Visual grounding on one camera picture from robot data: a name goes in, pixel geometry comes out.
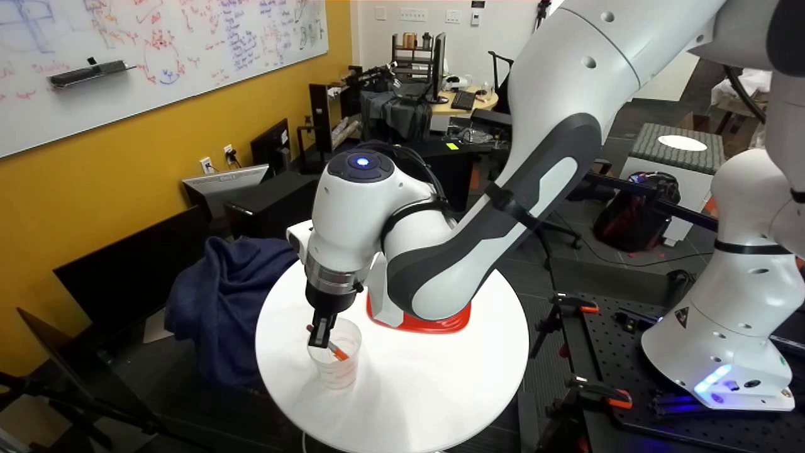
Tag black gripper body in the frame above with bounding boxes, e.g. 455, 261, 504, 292
304, 281, 364, 322

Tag black perforated robot base table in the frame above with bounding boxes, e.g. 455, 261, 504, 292
559, 310, 805, 453

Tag clear plastic cup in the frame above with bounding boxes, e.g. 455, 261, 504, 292
304, 317, 364, 393

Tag dark blue cloth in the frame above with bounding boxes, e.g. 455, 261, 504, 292
164, 234, 314, 397

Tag red square plate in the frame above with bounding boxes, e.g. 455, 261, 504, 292
364, 292, 474, 336

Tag black box case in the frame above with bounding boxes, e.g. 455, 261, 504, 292
223, 171, 321, 243

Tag white flat tray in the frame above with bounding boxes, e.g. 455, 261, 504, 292
182, 160, 271, 200

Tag black computer tower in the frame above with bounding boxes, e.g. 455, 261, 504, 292
422, 136, 510, 218

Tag black flat panel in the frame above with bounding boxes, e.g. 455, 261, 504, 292
52, 204, 211, 354

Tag black shelf rack with items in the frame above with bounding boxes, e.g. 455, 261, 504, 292
389, 33, 448, 85

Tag black whiteboard eraser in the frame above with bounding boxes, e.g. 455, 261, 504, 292
48, 57, 135, 88

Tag long black rod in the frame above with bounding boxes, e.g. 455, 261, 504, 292
580, 169, 725, 234

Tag crumpled clear plastic bag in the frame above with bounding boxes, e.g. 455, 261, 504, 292
709, 64, 773, 155

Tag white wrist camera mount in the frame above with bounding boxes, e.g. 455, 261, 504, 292
285, 218, 318, 256

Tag wall whiteboard with writing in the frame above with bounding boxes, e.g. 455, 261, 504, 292
0, 0, 331, 160

